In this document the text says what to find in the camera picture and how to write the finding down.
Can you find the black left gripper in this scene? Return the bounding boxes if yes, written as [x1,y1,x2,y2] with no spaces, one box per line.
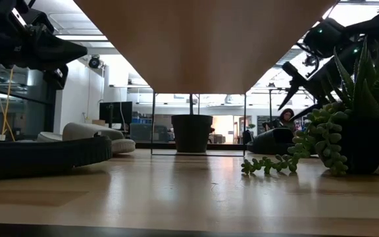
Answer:
[10,25,89,91]

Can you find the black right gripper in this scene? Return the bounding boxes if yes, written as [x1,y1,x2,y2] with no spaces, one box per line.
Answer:
[277,42,365,122]

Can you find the black slide sandal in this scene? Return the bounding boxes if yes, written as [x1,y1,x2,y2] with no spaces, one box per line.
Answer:
[0,136,113,181]
[247,127,296,155]

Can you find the grey slide sandal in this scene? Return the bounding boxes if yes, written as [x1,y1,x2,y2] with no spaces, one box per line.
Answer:
[37,122,136,155]

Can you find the person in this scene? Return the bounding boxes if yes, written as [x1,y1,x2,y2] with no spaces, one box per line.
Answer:
[268,107,297,132]

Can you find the long ceiling light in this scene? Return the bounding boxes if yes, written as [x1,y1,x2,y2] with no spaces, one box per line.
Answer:
[55,34,107,42]

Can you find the dark chalkboard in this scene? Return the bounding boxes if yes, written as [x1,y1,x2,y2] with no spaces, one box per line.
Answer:
[257,115,278,132]

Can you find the black monitor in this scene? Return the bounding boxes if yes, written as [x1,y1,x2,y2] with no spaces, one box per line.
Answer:
[99,101,134,130]

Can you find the succulent plant in dark pot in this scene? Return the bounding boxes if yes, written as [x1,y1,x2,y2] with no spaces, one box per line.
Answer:
[241,36,379,177]

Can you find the translucent storage bin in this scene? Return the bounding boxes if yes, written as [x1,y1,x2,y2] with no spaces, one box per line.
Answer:
[129,122,170,143]

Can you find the leafy plant in black pot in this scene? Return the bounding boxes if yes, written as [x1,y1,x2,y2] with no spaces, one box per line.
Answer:
[171,93,214,154]

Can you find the black metal workstation frame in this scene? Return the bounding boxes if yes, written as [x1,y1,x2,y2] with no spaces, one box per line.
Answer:
[248,86,309,132]

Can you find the round black ceiling camera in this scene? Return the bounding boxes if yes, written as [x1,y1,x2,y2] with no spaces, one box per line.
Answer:
[88,55,103,70]

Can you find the yellow cable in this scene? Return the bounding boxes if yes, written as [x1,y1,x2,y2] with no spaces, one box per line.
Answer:
[0,63,16,142]

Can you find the wooden shelf with black frame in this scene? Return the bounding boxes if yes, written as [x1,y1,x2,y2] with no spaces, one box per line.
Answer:
[73,0,338,157]

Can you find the black metal table frame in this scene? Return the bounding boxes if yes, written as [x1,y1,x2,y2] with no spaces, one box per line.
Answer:
[135,142,253,151]

